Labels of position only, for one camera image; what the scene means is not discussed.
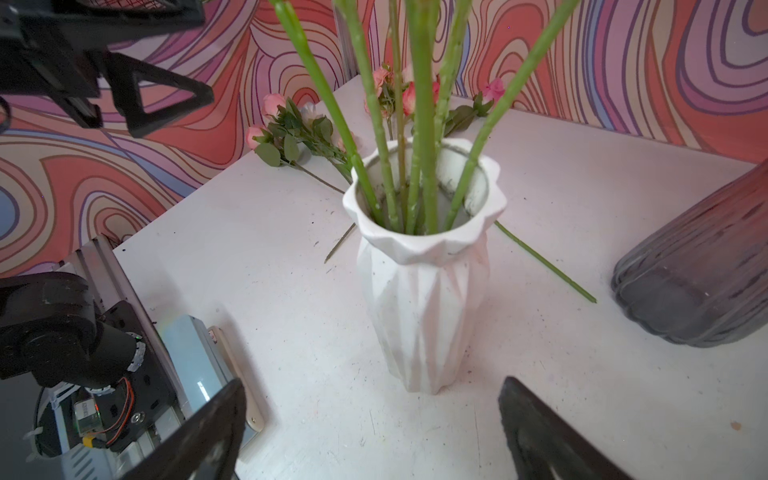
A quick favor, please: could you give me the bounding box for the coral pink rose stem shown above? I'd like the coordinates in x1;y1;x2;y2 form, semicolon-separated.
443;0;580;231

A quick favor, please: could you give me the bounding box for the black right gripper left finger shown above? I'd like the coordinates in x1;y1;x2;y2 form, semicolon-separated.
123;379;246;480

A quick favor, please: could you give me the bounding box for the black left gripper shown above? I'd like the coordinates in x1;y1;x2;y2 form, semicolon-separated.
1;1;214;138

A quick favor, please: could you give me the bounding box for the pile of artificial flowers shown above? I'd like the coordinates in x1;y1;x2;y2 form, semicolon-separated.
245;62;599;305

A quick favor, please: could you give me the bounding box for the pink peach flower stem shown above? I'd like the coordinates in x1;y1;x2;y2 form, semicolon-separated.
434;0;472;147

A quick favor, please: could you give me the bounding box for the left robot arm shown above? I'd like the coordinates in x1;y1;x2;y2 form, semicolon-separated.
1;1;214;388

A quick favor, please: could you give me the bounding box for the light blue flower stem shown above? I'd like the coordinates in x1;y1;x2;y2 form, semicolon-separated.
334;0;402;232

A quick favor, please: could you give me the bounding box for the white ribbed vase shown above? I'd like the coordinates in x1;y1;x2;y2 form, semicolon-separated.
343;155;507;394

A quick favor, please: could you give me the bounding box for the white artificial rose stem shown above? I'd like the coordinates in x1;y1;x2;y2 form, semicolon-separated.
270;0;385;227

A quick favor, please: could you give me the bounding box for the purple glass vase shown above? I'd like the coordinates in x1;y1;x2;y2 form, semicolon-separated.
611;163;767;348

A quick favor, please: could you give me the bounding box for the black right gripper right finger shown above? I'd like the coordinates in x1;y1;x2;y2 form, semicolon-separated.
498;376;629;479

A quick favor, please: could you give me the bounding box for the large pink peony stem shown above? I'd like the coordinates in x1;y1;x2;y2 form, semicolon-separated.
406;0;439;235

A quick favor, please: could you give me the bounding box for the cream artificial flower stem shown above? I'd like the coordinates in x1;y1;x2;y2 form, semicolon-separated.
388;0;407;232

